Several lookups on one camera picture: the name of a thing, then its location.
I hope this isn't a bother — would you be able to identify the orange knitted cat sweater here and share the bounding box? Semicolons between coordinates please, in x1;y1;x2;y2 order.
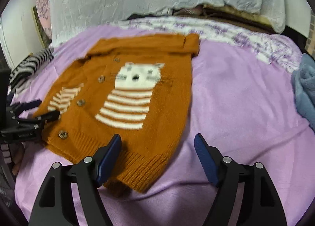
34;33;200;196

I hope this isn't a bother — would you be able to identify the brown folded blanket stack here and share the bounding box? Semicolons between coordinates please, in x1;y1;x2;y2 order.
172;4;275;34

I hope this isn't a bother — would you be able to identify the pink floral fabric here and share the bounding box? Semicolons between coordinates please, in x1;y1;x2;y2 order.
36;0;52;39

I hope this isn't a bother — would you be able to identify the purple bed sheet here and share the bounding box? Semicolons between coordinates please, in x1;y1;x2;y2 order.
11;24;315;226

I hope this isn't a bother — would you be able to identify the black white striped garment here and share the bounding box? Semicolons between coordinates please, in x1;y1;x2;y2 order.
9;47;54;93

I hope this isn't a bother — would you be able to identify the floral purple white quilt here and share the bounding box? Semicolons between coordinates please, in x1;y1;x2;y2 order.
111;17;302;73

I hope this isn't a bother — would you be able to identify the blue fleece cloth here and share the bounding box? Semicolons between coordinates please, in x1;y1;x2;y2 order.
292;54;315;131

